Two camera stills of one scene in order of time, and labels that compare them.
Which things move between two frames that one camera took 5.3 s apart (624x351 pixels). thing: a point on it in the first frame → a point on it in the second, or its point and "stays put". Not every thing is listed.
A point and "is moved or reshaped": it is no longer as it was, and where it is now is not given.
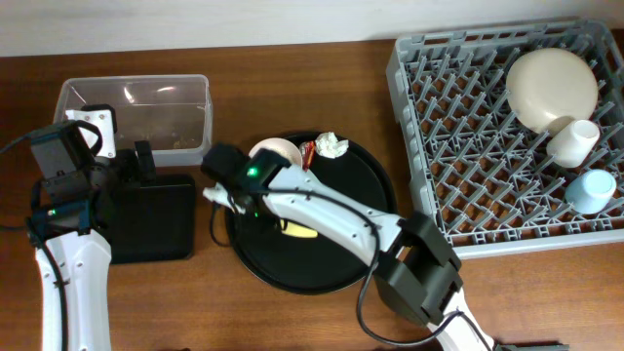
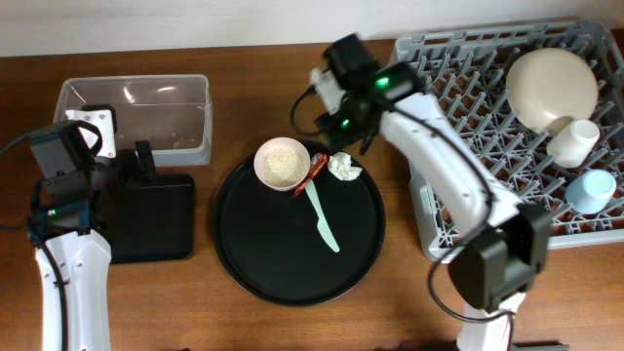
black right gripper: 243,224 → 335,138
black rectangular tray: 154,223 stays put
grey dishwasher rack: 483,179 stays put
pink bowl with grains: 289,150 is moved or reshaped
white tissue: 329,145 is moved or reshaped
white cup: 570,145 stays put
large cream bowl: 550,89 stays put
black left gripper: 134,173 stays put
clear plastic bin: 174,111 stays put
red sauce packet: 307,150 → 317,163
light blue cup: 589,192 stays put
